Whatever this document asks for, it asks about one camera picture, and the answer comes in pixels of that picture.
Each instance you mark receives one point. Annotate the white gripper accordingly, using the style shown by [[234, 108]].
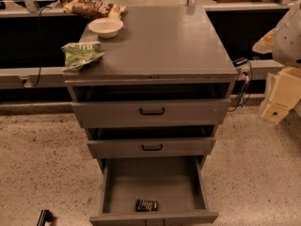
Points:
[[288, 44]]

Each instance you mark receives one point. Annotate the black rxbar chocolate bar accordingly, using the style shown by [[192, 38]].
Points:
[[146, 206]]

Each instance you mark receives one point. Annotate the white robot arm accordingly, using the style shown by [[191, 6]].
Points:
[[287, 46]]

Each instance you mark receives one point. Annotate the grey drawer cabinet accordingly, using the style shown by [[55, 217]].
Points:
[[161, 45]]

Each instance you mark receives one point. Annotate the grey top drawer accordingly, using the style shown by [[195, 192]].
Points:
[[113, 106]]

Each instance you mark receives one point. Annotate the grey drawer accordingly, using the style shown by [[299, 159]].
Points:
[[176, 140], [113, 106], [174, 182]]

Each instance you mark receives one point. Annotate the grey bottom drawer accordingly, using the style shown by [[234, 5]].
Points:
[[174, 182]]

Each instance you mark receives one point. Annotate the grey middle drawer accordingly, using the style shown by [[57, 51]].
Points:
[[176, 140]]

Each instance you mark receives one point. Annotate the small black device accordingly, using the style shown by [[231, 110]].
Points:
[[240, 61]]

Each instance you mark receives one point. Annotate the white bowl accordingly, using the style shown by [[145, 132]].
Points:
[[106, 28]]

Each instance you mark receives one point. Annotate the brown snack bag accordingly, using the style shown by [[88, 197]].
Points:
[[94, 9]]

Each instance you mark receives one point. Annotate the green chip bag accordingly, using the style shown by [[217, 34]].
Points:
[[79, 54]]

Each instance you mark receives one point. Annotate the black object on floor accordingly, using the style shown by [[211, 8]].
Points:
[[45, 216]]

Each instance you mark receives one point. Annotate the black top drawer handle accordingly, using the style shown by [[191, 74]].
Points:
[[154, 112]]

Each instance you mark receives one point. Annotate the black drawer handle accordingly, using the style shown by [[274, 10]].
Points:
[[154, 112], [152, 148]]

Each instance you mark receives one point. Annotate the black middle drawer handle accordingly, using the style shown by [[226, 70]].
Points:
[[152, 148]]

